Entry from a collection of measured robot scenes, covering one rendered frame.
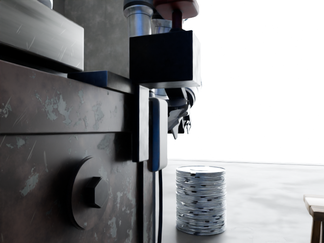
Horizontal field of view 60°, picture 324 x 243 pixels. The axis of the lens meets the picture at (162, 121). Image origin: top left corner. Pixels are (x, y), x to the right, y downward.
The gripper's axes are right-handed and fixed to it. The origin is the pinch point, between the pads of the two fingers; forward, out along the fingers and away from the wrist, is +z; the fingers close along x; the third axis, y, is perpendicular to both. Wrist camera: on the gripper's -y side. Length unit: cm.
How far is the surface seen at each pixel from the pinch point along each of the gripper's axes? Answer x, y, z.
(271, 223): -28, 112, -79
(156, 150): -3.2, -2.2, 12.6
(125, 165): -1.8, -5.9, 21.9
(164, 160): -3.7, 0.8, 11.3
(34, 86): -2.4, -22.6, 33.4
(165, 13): -7.1, -24.2, 8.1
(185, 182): 18, 72, -66
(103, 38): 260, 54, -451
